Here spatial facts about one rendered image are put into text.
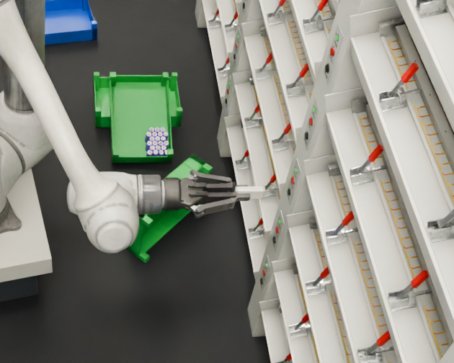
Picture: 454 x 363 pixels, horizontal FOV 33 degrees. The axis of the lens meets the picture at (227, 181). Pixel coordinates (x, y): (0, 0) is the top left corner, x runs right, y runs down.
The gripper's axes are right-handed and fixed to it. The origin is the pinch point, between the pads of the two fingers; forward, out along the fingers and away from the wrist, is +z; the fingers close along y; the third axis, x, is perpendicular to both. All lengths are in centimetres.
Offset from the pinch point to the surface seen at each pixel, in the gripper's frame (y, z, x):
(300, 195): 4.8, 10.3, 4.6
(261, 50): -58, 13, -6
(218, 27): -116, 13, -45
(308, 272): 18.1, 12.0, -6.8
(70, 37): -125, -41, -58
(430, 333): 56, 15, 33
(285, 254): 4.7, 11.5, -19.0
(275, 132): -25.7, 12.0, -6.6
